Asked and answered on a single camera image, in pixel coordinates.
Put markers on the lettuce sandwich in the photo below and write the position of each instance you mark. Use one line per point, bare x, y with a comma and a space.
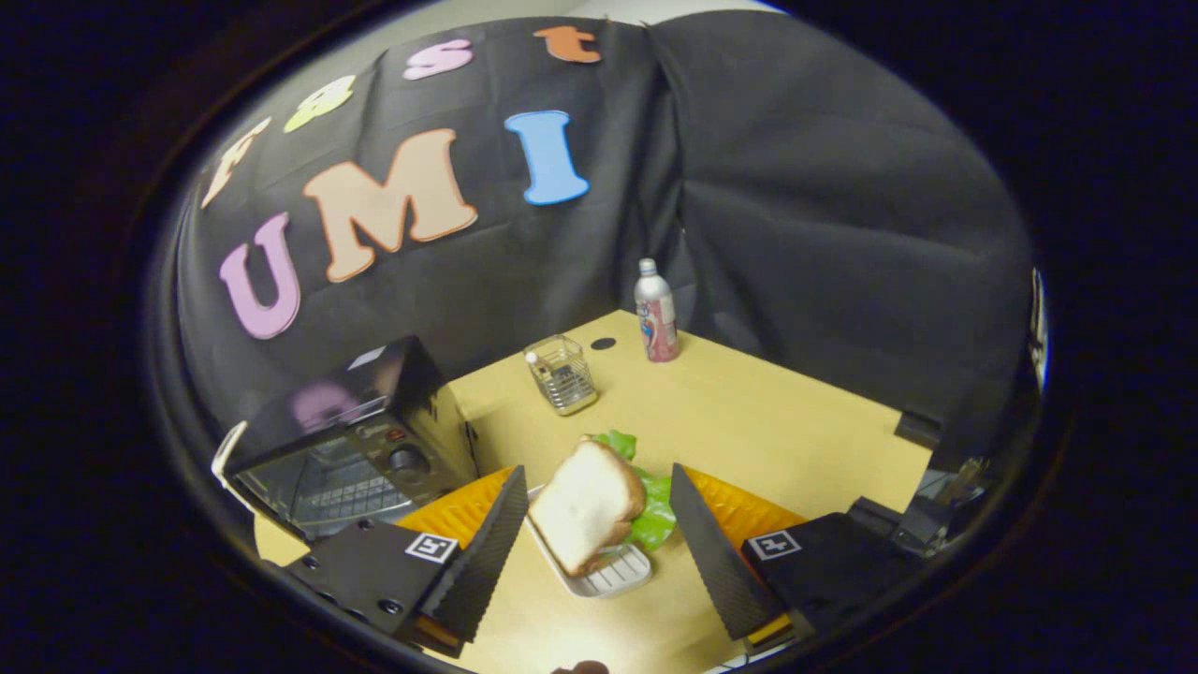
585, 505

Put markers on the black backdrop cloth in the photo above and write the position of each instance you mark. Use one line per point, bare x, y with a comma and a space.
796, 206

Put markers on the black table edge clamp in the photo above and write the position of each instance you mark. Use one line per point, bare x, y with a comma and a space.
919, 429

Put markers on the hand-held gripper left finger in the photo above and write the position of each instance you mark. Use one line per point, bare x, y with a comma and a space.
487, 552

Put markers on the small white capped tube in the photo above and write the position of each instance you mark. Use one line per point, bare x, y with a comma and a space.
535, 363

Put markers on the white pop-up toaster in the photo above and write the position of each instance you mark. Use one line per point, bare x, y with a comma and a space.
227, 463

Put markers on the black toaster oven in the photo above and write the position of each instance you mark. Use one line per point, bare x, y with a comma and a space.
374, 384

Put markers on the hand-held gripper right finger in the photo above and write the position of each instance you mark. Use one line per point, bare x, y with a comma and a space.
716, 562

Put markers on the white plastic tray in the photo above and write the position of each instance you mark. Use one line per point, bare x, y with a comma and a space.
620, 573

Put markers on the silver bottle pink label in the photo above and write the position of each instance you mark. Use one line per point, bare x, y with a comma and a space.
658, 318

